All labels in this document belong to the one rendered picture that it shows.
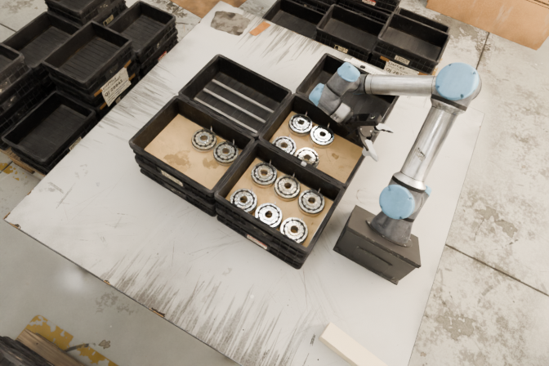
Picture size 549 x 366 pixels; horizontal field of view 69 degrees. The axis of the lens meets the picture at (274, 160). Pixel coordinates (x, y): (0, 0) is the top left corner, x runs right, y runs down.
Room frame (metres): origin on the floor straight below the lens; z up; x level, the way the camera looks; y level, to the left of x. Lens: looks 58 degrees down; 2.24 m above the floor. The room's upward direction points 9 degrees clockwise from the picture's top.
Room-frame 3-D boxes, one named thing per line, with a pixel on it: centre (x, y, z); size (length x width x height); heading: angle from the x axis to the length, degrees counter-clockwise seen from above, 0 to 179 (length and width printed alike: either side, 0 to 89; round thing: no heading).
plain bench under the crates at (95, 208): (0.97, -0.01, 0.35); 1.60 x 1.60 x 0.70; 70
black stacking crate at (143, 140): (0.85, 0.33, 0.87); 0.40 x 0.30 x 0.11; 67
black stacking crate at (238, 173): (0.69, -0.04, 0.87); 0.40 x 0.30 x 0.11; 67
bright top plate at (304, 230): (0.58, -0.11, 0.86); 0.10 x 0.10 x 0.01
